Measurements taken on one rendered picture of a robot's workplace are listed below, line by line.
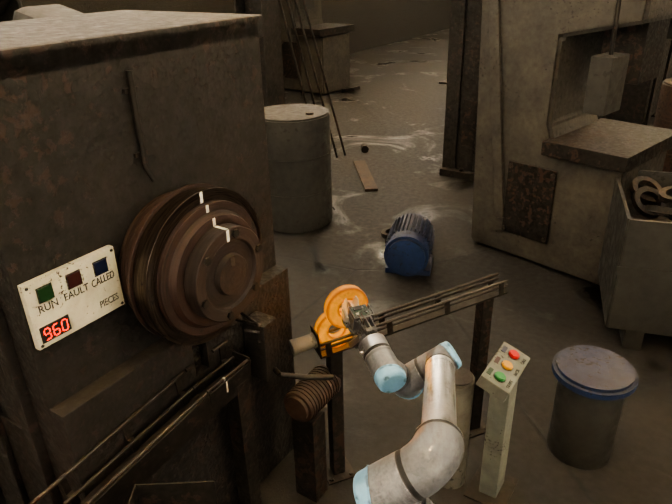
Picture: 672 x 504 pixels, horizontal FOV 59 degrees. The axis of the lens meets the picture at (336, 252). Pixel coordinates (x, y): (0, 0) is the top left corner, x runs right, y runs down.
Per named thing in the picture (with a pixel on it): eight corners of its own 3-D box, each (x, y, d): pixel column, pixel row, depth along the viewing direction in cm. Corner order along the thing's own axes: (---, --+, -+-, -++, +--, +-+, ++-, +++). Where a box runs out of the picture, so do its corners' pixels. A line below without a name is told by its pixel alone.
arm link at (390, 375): (389, 399, 181) (373, 389, 174) (373, 367, 189) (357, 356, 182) (414, 380, 179) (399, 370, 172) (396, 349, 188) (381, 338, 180)
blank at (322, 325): (330, 350, 224) (334, 355, 221) (305, 329, 215) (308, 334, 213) (360, 322, 223) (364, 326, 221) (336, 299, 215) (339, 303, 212)
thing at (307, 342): (290, 350, 218) (287, 336, 215) (313, 342, 221) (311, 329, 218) (295, 359, 213) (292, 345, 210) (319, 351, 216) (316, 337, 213)
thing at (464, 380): (430, 482, 242) (436, 379, 219) (442, 462, 251) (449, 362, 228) (457, 494, 236) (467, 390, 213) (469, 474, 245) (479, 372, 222)
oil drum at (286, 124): (245, 224, 482) (234, 113, 442) (290, 201, 526) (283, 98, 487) (305, 240, 452) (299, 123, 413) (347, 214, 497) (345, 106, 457)
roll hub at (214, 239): (190, 335, 168) (176, 245, 155) (255, 291, 189) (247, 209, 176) (205, 341, 165) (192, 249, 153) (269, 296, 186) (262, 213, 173)
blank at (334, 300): (319, 292, 199) (323, 297, 196) (361, 277, 203) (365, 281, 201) (327, 330, 207) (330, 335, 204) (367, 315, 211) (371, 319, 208)
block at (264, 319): (245, 374, 218) (239, 318, 207) (259, 363, 224) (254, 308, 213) (268, 384, 213) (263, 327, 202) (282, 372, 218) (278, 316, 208)
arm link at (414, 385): (435, 389, 188) (418, 377, 179) (404, 406, 191) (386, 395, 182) (424, 364, 194) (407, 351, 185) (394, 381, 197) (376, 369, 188)
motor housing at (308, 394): (288, 496, 238) (279, 389, 214) (319, 460, 254) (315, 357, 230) (315, 510, 231) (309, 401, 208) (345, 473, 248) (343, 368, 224)
